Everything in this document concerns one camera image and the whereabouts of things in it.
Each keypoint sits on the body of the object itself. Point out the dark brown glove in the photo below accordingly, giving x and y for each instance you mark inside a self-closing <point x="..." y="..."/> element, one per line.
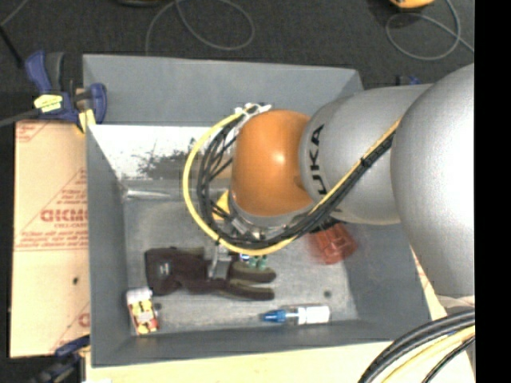
<point x="175" y="271"/>

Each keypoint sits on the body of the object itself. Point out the red translucent plastic cup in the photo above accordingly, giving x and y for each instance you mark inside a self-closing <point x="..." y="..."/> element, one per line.
<point x="333" y="245"/>

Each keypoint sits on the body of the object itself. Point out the grey metal bin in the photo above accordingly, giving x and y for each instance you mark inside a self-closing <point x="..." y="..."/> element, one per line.
<point x="303" y="285"/>

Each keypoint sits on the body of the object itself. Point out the clear bottle with blue cap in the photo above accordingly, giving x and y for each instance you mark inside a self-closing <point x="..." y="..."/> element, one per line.
<point x="307" y="314"/>

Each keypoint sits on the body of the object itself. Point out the brown cardboard board red print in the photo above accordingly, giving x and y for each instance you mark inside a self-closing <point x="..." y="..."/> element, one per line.
<point x="48" y="198"/>

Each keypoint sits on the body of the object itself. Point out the small red yellow white box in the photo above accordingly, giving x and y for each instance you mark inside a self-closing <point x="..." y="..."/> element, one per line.
<point x="143" y="313"/>

